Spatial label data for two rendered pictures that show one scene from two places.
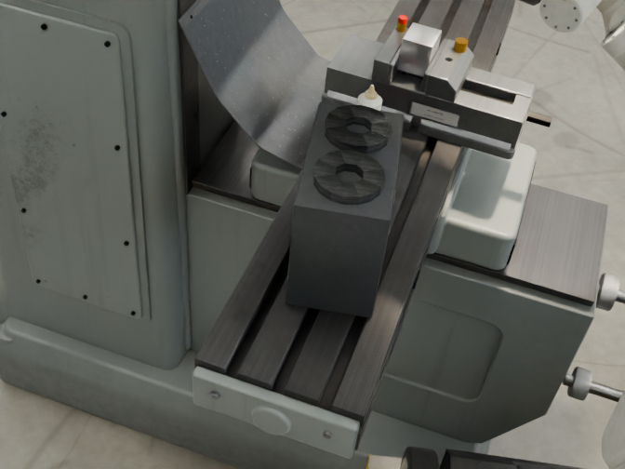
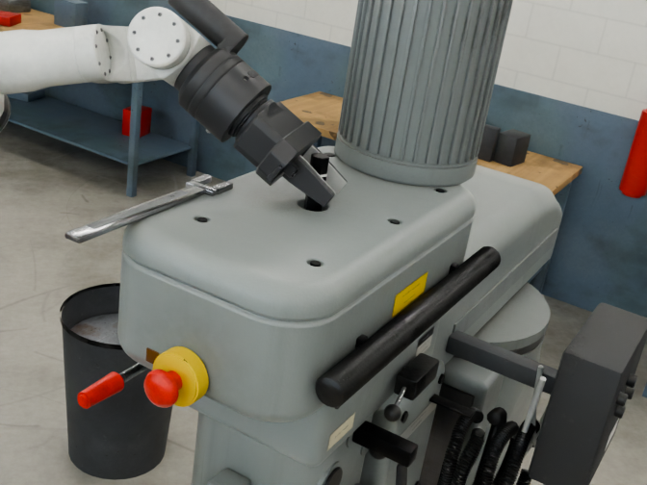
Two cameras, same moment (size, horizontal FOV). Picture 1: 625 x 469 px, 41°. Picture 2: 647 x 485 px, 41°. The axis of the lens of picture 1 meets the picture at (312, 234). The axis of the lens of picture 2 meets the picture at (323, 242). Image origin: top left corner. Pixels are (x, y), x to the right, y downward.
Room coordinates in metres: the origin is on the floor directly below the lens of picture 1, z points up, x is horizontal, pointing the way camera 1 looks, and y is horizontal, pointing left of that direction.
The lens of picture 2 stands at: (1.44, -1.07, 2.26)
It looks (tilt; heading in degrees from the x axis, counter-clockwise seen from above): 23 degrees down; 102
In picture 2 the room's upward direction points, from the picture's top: 9 degrees clockwise
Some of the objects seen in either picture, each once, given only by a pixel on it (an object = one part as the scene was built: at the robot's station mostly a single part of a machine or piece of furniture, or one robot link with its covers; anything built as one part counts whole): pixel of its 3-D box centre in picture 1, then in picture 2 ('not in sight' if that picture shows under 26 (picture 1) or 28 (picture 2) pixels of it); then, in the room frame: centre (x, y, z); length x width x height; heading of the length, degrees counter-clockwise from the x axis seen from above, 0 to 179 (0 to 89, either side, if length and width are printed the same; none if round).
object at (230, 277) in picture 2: not in sight; (310, 261); (1.23, -0.13, 1.81); 0.47 x 0.26 x 0.16; 75
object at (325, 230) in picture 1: (346, 205); not in sight; (0.84, -0.04, 1.02); 0.22 x 0.12 x 0.20; 176
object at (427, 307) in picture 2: not in sight; (421, 312); (1.37, -0.15, 1.79); 0.45 x 0.04 x 0.04; 75
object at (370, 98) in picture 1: (367, 113); not in sight; (1.12, -0.07, 0.97); 0.04 x 0.04 x 0.11
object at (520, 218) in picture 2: not in sight; (441, 256); (1.35, 0.34, 1.66); 0.80 x 0.23 x 0.20; 75
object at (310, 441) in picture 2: not in sight; (308, 344); (1.24, -0.10, 1.68); 0.34 x 0.24 x 0.10; 75
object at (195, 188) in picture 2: not in sight; (153, 206); (1.08, -0.27, 1.89); 0.24 x 0.04 x 0.01; 76
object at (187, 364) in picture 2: not in sight; (180, 376); (1.16, -0.37, 1.76); 0.06 x 0.02 x 0.06; 165
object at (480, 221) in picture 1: (396, 166); not in sight; (1.22, -0.14, 0.78); 0.50 x 0.35 x 0.12; 75
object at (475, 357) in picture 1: (383, 293); not in sight; (1.22, -0.17, 0.42); 0.80 x 0.30 x 0.60; 75
